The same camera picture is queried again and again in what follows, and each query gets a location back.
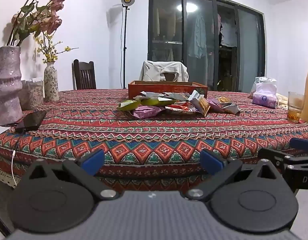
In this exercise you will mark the pink dried flowers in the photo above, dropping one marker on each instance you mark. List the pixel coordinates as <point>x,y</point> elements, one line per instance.
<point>53,22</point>

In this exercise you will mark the orange cardboard box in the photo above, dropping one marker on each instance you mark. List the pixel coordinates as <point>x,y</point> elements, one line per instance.
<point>169,90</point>

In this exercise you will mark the beige food bag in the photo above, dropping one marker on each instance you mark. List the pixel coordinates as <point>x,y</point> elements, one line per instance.
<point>281,101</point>

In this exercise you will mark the pale blue hanging garment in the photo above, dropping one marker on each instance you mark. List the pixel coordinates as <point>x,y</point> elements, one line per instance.
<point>197,35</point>

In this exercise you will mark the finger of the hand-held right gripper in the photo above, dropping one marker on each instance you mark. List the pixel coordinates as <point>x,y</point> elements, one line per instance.
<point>281,158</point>
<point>303,144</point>

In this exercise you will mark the slim floral patterned vase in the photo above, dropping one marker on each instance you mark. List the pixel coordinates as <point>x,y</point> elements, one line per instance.
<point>51,85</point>

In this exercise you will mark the beige jacket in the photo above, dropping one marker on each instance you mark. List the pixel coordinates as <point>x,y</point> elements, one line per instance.
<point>156,71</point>

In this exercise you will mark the clear plastic bag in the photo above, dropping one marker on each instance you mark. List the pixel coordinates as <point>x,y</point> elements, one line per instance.
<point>265,80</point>

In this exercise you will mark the glass cup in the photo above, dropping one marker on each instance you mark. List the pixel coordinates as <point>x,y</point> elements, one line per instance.
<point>295,105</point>

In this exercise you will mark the mottled pink ceramic vase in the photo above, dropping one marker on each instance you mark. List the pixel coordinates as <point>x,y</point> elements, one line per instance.
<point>6,80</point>

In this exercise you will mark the white hanging garment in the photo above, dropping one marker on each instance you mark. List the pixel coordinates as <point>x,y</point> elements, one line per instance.
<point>229,33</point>

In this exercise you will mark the purple tissue pack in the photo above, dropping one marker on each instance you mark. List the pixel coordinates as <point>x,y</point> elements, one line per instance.
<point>264,97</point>

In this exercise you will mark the black smartphone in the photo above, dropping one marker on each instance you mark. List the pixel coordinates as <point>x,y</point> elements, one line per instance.
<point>31,121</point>

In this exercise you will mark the dark wooden chair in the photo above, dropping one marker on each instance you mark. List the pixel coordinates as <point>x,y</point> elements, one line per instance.
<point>83,76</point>

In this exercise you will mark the red patterned tablecloth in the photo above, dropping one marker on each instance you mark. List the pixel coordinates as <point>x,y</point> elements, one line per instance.
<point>144,140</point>

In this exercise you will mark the black-framed sliding glass door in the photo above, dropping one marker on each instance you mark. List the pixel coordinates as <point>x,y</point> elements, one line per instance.
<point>169,30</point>

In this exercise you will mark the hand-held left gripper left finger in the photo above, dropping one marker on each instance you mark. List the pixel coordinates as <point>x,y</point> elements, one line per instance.
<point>93,162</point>

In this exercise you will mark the jacket-draped wooden chair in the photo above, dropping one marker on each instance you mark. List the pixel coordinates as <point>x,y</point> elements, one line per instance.
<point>170,77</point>

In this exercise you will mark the pile of snack packets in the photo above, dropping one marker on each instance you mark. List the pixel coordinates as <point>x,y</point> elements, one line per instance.
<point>146,111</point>

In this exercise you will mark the yellow flower sprigs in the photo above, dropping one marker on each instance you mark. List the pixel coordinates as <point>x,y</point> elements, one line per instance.
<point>47,52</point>

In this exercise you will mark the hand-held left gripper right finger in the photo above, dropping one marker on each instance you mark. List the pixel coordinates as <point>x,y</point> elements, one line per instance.
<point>211,163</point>

